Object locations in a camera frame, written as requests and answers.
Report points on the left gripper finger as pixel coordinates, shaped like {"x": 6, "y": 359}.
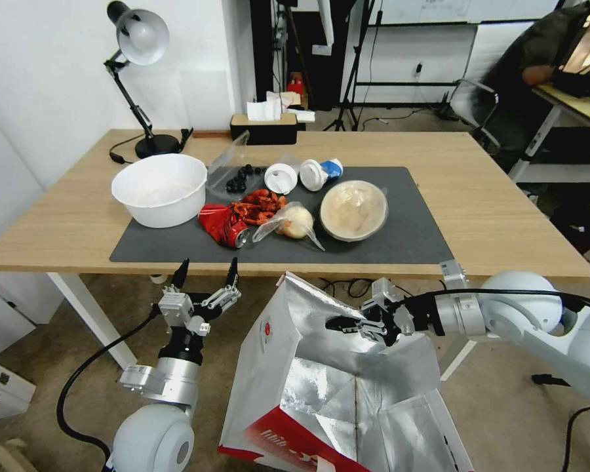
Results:
{"x": 223, "y": 298}
{"x": 179, "y": 276}

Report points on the white table leg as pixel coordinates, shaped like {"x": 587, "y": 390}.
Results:
{"x": 457, "y": 361}
{"x": 91, "y": 319}

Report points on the dark grey desk mat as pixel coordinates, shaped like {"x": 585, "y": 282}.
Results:
{"x": 403, "y": 226}

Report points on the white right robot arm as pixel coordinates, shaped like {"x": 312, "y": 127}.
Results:
{"x": 526, "y": 314}

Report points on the red crayfish shells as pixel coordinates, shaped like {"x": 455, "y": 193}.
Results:
{"x": 260, "y": 204}

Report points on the light wooden chair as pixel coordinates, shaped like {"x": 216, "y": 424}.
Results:
{"x": 5, "y": 455}

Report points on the white papers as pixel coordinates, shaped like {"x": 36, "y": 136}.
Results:
{"x": 306, "y": 116}

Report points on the clear plastic container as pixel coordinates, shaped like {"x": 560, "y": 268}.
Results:
{"x": 223, "y": 164}

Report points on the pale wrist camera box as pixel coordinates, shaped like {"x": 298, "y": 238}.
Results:
{"x": 176, "y": 307}
{"x": 386, "y": 292}

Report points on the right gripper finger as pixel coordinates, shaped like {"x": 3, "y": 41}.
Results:
{"x": 371, "y": 310}
{"x": 346, "y": 324}

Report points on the red box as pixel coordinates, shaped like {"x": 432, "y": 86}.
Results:
{"x": 297, "y": 88}

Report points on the person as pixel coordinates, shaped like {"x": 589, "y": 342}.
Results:
{"x": 526, "y": 64}

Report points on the large white bowl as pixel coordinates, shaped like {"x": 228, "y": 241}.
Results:
{"x": 160, "y": 194}

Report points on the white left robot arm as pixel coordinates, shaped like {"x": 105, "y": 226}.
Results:
{"x": 152, "y": 437}

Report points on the white cabinet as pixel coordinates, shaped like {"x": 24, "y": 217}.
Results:
{"x": 10, "y": 305}

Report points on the clear bag with bun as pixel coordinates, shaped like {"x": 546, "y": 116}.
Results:
{"x": 292, "y": 221}

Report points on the white drawer unit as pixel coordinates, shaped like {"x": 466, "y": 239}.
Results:
{"x": 5, "y": 388}

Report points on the white red insulated delivery bag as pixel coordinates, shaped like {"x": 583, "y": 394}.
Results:
{"x": 334, "y": 393}

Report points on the crushed red soda can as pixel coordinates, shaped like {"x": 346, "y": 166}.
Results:
{"x": 219, "y": 223}

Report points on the white tape roll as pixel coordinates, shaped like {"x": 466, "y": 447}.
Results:
{"x": 158, "y": 278}

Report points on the black monitor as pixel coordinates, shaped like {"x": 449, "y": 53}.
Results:
{"x": 587, "y": 44}

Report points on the black desk lamp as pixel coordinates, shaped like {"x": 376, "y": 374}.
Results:
{"x": 145, "y": 34}

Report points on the white blue paper cup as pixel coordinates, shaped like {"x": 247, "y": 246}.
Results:
{"x": 319, "y": 172}

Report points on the yellow desk white frame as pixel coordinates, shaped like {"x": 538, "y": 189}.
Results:
{"x": 570, "y": 103}

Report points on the black tripod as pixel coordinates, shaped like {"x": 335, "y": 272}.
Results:
{"x": 346, "y": 98}

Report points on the black floor plug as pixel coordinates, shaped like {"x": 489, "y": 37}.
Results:
{"x": 550, "y": 379}

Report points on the white cup lid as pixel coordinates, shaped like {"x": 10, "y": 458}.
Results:
{"x": 279, "y": 178}

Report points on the white tissues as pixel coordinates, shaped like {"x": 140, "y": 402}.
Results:
{"x": 263, "y": 108}

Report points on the black tissue box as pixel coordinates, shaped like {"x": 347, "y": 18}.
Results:
{"x": 263, "y": 132}

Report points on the bunch of black grapes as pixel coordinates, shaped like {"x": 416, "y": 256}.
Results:
{"x": 238, "y": 179}

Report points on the lidded beige soup bowl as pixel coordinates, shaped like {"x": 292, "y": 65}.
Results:
{"x": 354, "y": 209}

